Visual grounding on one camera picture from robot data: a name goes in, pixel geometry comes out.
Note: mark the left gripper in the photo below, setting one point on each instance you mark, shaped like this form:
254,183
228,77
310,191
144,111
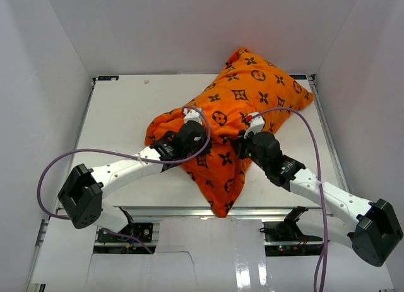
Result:
204,139

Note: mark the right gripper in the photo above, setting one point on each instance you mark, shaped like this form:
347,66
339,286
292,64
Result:
241,142

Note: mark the orange patterned pillowcase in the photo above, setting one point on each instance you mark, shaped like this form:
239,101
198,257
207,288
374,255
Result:
247,83

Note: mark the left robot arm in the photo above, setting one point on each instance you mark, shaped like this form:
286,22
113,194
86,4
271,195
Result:
85,189

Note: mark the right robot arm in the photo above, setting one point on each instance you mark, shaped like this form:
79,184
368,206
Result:
370,229

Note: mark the right blue label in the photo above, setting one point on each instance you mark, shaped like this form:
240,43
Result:
298,76

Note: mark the blue label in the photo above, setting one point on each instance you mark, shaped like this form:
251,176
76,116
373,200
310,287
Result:
298,76
107,78

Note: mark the left blue label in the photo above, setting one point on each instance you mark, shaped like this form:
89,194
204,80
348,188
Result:
107,78

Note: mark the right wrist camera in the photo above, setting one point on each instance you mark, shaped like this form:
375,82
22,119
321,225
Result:
256,124

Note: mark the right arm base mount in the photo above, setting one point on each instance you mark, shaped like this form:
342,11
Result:
287,231

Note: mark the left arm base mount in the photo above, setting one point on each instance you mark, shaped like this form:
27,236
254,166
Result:
141,231

